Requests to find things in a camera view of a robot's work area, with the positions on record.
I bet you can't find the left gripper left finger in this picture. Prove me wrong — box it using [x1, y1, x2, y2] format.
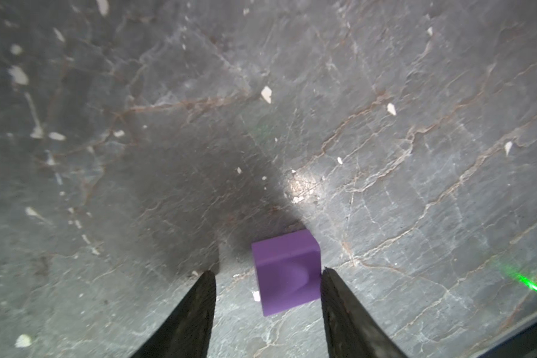
[132, 270, 216, 358]

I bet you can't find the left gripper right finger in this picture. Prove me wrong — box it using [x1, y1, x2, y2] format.
[320, 268, 406, 358]

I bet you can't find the purple cube block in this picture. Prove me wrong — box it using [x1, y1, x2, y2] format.
[251, 229, 322, 316]

